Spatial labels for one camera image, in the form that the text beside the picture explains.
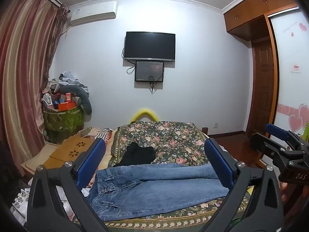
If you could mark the beige pillow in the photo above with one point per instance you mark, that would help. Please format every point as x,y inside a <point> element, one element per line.
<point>108,154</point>

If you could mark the black garment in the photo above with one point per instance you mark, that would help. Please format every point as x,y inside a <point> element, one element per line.
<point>137,156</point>

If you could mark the green storage box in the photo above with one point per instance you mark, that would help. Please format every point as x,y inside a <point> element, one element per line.
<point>62,123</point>

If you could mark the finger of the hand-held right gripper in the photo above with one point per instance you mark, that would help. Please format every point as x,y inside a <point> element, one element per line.
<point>263,143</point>
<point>275,130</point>

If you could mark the dark wooden bedpost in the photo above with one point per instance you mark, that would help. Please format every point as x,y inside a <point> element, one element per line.
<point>205,129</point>

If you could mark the wooden lap table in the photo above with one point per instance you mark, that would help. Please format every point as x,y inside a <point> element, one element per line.
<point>65,152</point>

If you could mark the small black monitor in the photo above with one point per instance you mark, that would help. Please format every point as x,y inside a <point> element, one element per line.
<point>149,71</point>

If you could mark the striped pink curtain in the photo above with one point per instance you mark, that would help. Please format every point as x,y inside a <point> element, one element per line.
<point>21,77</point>

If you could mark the orange box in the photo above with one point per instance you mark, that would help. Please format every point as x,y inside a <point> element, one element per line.
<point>67,105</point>

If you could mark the yellow curved cushion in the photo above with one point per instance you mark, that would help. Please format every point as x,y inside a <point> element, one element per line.
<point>143,113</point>

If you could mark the wooden overhead cabinet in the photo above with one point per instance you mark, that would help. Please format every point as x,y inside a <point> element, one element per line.
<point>253,7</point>

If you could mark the beige board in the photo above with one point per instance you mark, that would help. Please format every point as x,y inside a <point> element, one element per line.
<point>36,159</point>

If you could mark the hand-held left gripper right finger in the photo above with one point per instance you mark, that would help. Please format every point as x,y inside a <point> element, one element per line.
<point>218,164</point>

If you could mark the green bottle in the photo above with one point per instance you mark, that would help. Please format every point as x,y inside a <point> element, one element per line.
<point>306,131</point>

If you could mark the grey plush toy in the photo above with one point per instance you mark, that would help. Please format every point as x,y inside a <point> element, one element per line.
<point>84,101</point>

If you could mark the white air conditioner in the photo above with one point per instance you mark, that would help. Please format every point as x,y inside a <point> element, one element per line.
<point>93,13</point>

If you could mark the brown wooden door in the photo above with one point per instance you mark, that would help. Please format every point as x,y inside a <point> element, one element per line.
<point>262,89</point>

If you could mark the pile of clothes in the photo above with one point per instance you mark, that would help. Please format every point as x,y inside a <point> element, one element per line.
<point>65,79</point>

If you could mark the black wall television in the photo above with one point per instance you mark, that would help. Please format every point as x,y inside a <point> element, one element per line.
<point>149,46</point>

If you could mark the blue denim pants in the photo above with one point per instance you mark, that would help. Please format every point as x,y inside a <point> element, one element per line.
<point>157,193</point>

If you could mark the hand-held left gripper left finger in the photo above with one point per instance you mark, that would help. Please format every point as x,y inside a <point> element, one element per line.
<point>93,159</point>

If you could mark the person's right hand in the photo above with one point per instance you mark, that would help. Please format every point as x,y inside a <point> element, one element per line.
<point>283,191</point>

